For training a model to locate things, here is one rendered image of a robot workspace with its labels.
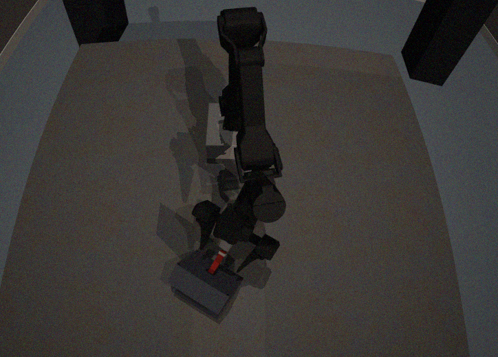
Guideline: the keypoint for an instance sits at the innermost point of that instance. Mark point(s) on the red peg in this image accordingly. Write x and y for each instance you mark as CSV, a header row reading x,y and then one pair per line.
x,y
217,261

